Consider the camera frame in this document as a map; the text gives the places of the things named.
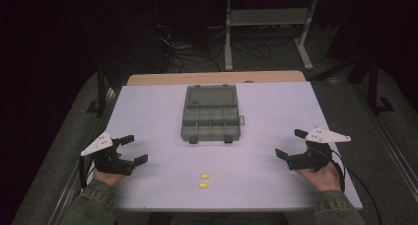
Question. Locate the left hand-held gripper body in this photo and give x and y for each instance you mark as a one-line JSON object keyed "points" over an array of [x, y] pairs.
{"points": [[108, 164]]}

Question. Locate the white metal shelf stand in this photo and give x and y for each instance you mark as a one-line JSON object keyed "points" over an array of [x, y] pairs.
{"points": [[267, 17]]}

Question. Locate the grey plastic compartment box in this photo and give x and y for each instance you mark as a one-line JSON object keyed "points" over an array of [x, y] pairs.
{"points": [[210, 119]]}

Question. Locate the small yellow earplug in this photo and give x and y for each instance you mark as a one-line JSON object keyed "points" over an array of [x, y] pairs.
{"points": [[205, 176], [203, 185]]}

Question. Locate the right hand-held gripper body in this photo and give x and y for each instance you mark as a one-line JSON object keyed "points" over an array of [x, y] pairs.
{"points": [[315, 154]]}

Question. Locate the wooden table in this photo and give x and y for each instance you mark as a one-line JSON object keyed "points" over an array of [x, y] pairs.
{"points": [[213, 77]]}

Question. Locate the person's left hand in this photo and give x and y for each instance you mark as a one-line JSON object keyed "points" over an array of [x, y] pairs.
{"points": [[106, 178]]}

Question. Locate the black metal stand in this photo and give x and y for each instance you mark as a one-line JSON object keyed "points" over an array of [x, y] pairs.
{"points": [[374, 87], [102, 93]]}

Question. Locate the person's right hand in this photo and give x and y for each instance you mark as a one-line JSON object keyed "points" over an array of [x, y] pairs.
{"points": [[323, 180]]}

